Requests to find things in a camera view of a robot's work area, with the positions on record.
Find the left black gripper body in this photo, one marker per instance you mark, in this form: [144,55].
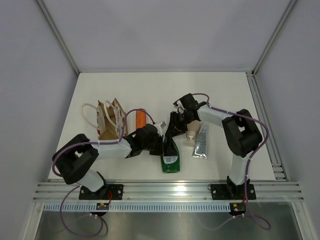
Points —
[154,146]

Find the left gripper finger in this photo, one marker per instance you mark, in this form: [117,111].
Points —
[170,146]
[161,146]

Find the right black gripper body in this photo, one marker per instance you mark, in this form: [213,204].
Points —
[184,119]

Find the green dish soap bottle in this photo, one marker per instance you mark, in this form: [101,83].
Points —
[171,164]

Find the orange blue spray bottle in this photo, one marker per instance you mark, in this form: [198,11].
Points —
[140,119]

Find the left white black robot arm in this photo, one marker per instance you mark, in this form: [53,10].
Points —
[74,160]

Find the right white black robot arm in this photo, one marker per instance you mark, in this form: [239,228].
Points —
[241,133]

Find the beige pump lotion bottle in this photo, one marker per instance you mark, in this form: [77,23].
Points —
[191,133]

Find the silver toothpaste tube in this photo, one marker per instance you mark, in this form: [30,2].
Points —
[200,149]

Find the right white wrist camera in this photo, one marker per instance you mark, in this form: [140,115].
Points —
[179,108]

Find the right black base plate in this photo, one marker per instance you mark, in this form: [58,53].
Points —
[229,191]

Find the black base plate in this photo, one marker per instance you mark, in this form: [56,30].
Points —
[113,191]
[229,191]

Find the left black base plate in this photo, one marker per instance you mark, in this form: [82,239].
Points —
[113,191]

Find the aluminium mounting rail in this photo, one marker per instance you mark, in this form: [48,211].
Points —
[174,191]

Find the right side aluminium rail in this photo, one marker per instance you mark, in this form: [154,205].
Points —
[278,166]

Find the white slotted cable duct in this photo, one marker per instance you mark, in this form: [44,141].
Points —
[135,207]

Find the right aluminium frame post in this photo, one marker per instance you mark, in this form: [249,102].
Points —
[275,35]

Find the aluminium frame post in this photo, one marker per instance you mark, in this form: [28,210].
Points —
[57,35]
[275,35]

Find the left aluminium frame post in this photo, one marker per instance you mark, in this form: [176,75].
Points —
[57,35]

